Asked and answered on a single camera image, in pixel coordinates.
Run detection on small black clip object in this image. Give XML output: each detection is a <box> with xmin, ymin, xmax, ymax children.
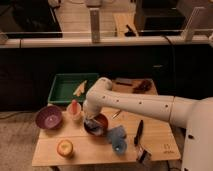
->
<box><xmin>136</xmin><ymin>146</ymin><xmax>151</xmax><ymax>163</ymax></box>

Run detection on dark flat rectangular object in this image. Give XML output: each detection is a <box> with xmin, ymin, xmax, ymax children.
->
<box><xmin>115</xmin><ymin>78</ymin><xmax>133</xmax><ymax>86</ymax></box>

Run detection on purple bowl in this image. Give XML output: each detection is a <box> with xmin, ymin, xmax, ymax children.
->
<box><xmin>35</xmin><ymin>105</ymin><xmax>63</xmax><ymax>130</ymax></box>

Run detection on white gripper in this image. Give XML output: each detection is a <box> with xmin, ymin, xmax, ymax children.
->
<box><xmin>83</xmin><ymin>100</ymin><xmax>100</xmax><ymax>119</ymax></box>

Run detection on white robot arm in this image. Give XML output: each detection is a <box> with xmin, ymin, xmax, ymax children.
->
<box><xmin>83</xmin><ymin>77</ymin><xmax>213</xmax><ymax>171</ymax></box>

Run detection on yellow orange fruit toy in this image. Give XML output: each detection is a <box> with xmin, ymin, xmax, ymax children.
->
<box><xmin>57</xmin><ymin>140</ymin><xmax>73</xmax><ymax>158</ymax></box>

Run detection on white vertical post right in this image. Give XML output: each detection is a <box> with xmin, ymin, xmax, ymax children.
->
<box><xmin>181</xmin><ymin>7</ymin><xmax>205</xmax><ymax>41</ymax></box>

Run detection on blue towel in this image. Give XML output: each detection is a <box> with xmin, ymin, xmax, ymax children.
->
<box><xmin>85</xmin><ymin>119</ymin><xmax>128</xmax><ymax>156</ymax></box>

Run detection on green plastic tray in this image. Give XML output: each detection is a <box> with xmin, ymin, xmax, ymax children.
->
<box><xmin>48</xmin><ymin>73</ymin><xmax>99</xmax><ymax>105</ymax></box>

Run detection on yellow banana piece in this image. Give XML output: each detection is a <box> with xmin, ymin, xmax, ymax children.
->
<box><xmin>74</xmin><ymin>81</ymin><xmax>87</xmax><ymax>97</ymax></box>

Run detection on dark red bowl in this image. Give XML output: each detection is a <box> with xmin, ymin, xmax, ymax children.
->
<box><xmin>83</xmin><ymin>114</ymin><xmax>108</xmax><ymax>136</ymax></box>

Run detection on black object on shelf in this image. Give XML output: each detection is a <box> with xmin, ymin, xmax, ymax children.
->
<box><xmin>124</xmin><ymin>25</ymin><xmax>136</xmax><ymax>37</ymax></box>

